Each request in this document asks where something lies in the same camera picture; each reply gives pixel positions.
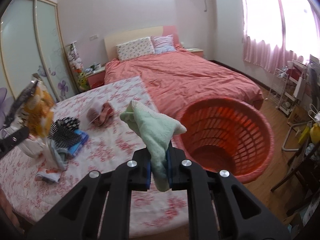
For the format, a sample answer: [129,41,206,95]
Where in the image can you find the red knit cloth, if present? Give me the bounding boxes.
[93,102,114,127]

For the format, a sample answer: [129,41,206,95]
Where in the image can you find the yellow bottle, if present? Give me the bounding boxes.
[310,123,320,145]

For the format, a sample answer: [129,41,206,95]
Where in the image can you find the glass sliding wardrobe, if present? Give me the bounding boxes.
[1,0,79,117]

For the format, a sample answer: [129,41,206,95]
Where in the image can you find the black mesh mat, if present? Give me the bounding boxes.
[48,117,80,148]

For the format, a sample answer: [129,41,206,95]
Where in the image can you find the black chair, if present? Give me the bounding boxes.
[271,142,319,216]

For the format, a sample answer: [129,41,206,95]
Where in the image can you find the blue wet wipes pack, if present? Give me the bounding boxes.
[68,129,89,158]

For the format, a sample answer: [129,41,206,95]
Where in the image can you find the salmon pink bed duvet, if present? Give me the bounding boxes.
[104,46,264,118]

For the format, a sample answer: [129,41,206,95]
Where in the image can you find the clear plastic food box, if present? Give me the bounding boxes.
[85,98,103,126]

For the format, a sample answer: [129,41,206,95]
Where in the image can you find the beige pink headboard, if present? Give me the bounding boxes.
[104,25,180,61]

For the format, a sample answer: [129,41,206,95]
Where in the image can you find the pink striped pillow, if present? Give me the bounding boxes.
[151,34,176,55]

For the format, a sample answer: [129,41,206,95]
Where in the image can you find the pink curtain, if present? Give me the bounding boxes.
[242,0,319,73]

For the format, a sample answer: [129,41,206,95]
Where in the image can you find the light green towel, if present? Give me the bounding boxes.
[120,100,187,192]

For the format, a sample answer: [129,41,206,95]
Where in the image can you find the red plastic laundry basket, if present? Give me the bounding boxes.
[175,97,274,184]

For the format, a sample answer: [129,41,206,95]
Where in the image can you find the grey sock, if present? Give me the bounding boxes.
[48,140,69,171]

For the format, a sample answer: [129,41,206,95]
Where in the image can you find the white wire shelf rack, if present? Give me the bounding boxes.
[266,60,307,116]

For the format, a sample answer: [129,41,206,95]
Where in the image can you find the crumpled printed wrapper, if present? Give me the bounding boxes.
[35,168,61,184]

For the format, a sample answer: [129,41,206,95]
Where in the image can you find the floral white pillow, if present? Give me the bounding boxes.
[116,37,155,61]

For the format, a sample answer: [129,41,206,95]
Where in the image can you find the stuffed toy column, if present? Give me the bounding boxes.
[67,42,90,92]

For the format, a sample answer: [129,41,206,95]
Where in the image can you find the right bedside table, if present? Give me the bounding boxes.
[186,48,204,58]

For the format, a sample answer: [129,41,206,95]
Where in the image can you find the yellow snack bag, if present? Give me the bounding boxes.
[2,73,55,138]

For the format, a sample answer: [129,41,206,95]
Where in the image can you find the pink bedside table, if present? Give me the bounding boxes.
[86,67,105,89]

